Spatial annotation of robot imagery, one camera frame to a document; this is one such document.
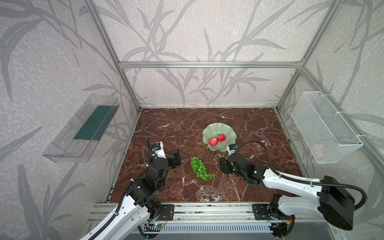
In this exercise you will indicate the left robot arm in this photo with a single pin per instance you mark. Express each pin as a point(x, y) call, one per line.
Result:
point(138, 203)

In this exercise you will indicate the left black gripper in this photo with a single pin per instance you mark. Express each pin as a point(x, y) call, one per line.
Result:
point(173, 160)

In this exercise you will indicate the green fake grape bunch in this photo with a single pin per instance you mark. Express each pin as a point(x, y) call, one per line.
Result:
point(200, 170)

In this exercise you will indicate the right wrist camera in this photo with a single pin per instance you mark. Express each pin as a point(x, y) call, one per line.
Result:
point(232, 149)

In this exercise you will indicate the red fake apple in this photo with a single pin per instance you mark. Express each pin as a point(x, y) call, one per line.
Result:
point(221, 138)
point(213, 142)

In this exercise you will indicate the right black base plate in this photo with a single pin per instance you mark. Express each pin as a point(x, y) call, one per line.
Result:
point(261, 213)

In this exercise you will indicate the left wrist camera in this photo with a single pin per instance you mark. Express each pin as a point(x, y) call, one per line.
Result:
point(158, 150)

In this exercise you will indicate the clear plastic wall bin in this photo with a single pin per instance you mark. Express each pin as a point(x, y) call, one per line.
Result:
point(79, 138)

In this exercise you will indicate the aluminium front rail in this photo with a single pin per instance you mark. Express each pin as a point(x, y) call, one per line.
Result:
point(203, 212)

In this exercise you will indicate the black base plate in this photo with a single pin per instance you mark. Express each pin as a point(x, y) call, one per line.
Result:
point(163, 213)
point(261, 213)

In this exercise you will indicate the white wire mesh basket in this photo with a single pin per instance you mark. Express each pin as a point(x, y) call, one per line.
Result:
point(320, 123)

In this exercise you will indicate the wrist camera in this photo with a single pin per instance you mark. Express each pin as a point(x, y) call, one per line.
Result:
point(232, 149)
point(158, 150)

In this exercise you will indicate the pink item in basket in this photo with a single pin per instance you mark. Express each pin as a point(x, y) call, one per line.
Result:
point(318, 151)

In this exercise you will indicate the green scalloped fruit bowl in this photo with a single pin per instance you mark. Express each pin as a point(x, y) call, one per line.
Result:
point(214, 130)

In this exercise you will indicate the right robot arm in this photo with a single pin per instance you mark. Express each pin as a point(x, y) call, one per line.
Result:
point(309, 197)

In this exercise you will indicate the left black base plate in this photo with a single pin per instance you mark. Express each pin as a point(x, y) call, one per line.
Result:
point(163, 213)

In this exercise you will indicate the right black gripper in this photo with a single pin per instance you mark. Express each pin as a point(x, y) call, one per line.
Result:
point(224, 165)

